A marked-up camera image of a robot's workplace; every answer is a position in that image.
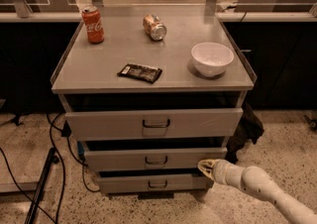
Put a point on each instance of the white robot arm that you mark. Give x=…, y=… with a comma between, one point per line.
x=257, y=183

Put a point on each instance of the white bowl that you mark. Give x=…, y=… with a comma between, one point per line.
x=211, y=59

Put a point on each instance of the red cola can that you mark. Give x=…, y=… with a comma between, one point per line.
x=92, y=20

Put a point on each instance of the black snack packet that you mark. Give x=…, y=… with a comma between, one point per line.
x=140, y=72

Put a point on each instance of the padded gripper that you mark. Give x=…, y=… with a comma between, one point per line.
x=220, y=170

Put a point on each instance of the grey bottom drawer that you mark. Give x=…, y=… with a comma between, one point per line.
x=135, y=181

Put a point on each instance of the orange silver lying can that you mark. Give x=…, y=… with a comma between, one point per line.
x=154, y=27

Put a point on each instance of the grey drawer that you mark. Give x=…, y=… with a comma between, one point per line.
x=142, y=154
x=153, y=124
x=135, y=181

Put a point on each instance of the grey top drawer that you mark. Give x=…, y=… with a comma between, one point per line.
x=153, y=124

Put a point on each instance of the grey metal drawer cabinet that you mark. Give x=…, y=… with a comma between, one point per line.
x=86, y=78

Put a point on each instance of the black floor bar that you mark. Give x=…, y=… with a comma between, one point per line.
x=40, y=188

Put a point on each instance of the dark cloth on floor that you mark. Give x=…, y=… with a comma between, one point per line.
x=250, y=127

